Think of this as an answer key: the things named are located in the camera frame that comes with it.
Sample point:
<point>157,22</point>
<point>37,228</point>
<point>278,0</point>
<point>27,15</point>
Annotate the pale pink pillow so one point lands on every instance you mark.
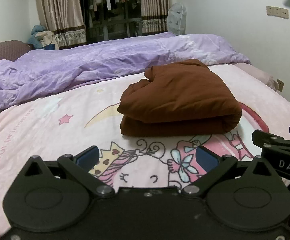
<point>257,76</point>

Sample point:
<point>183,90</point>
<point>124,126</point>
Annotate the hanging clothes rack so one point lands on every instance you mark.
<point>115,32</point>

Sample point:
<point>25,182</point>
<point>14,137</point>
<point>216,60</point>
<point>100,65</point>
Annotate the brown padded jacket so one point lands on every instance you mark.
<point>179,95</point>

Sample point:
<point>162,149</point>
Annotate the pink printed bed sheet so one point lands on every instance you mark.
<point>47,135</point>

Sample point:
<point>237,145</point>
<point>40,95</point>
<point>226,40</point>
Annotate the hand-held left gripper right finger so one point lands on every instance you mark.
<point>206,160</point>

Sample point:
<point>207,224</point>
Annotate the mauve quilted pillow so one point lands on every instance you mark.
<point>2,52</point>

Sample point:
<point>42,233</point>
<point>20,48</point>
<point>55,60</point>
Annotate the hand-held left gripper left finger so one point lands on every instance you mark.
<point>87,157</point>

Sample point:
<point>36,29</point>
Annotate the blue and cream clothes pile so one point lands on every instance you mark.
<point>42,38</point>

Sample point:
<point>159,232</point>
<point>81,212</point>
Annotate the gold wall switch panel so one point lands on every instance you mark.
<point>277,12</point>

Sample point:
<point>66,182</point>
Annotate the gold wall socket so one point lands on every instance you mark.
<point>280,85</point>

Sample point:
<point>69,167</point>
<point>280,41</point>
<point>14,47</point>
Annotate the purple duvet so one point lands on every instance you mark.
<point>97,62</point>

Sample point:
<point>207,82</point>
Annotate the beige patterned curtain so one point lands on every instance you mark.
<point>60,12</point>
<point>155,7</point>

